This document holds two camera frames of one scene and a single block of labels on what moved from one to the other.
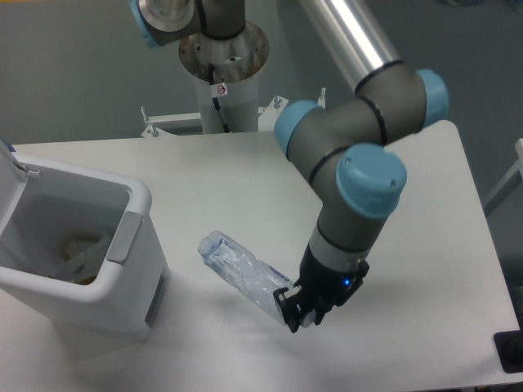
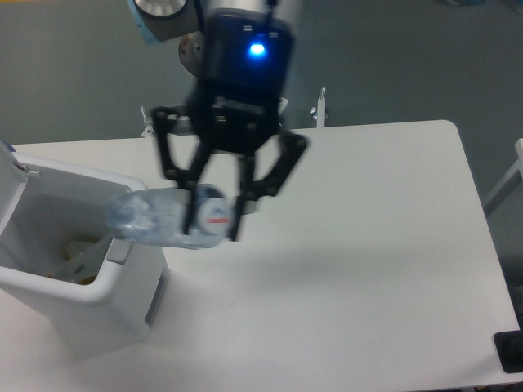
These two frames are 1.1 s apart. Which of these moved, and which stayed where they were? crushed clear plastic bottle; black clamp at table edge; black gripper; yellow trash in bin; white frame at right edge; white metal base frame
Moved: black gripper; crushed clear plastic bottle
Stayed: yellow trash in bin; white metal base frame; white frame at right edge; black clamp at table edge
